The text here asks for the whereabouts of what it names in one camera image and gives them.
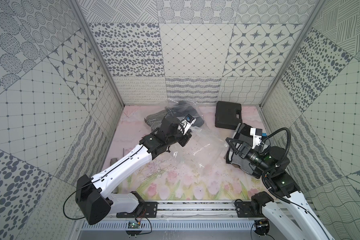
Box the left green circuit board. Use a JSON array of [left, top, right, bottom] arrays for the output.
[[126, 222, 142, 237]]

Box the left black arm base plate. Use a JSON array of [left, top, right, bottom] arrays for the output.
[[117, 191, 159, 218]]

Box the black plastic tool case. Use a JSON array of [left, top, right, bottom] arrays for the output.
[[215, 101, 243, 130]]

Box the black white herringbone knit blanket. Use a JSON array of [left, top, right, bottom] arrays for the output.
[[145, 109, 168, 130]]

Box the silver metal cylinder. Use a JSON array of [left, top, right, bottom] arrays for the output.
[[110, 149, 124, 165]]

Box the dark grey blanket in bag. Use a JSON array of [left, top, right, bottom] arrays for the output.
[[168, 101, 205, 128]]

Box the clear plastic vacuum bag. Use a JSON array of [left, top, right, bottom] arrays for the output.
[[143, 98, 229, 169]]

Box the right black circuit module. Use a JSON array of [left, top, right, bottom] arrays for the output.
[[254, 220, 270, 236]]

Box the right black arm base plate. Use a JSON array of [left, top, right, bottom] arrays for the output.
[[234, 192, 275, 218]]

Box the aluminium mounting rail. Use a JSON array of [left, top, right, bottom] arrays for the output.
[[73, 199, 322, 221]]

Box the black white checkered blanket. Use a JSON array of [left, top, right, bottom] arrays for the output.
[[225, 124, 267, 179]]

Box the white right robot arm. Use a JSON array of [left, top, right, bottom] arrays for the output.
[[226, 124, 333, 240]]

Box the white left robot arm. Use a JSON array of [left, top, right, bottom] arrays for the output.
[[72, 115, 196, 225]]

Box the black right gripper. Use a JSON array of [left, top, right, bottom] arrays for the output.
[[226, 137, 274, 176]]

